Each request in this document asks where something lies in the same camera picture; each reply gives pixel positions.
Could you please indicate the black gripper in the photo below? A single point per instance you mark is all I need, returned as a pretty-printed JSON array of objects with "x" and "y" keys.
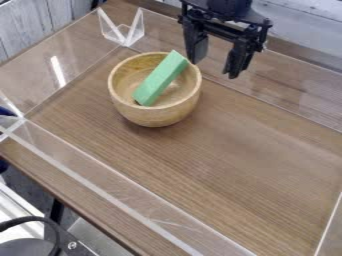
[{"x": 231, "y": 20}]

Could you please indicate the green rectangular block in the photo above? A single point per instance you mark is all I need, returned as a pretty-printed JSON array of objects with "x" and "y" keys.
[{"x": 155, "y": 83}]

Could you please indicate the brown wooden bowl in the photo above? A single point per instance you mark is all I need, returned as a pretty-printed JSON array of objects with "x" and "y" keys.
[{"x": 177, "y": 102}]

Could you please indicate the blue object at edge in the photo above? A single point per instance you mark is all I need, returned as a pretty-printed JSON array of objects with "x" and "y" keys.
[{"x": 6, "y": 112}]

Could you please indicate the black table leg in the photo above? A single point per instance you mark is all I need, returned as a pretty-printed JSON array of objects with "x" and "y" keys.
[{"x": 56, "y": 211}]

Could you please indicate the clear acrylic tray wall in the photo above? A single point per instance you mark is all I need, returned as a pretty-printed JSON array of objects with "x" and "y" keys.
[{"x": 239, "y": 181}]

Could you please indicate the grey metal bracket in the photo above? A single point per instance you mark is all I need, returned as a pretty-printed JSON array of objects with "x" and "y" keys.
[{"x": 71, "y": 246}]

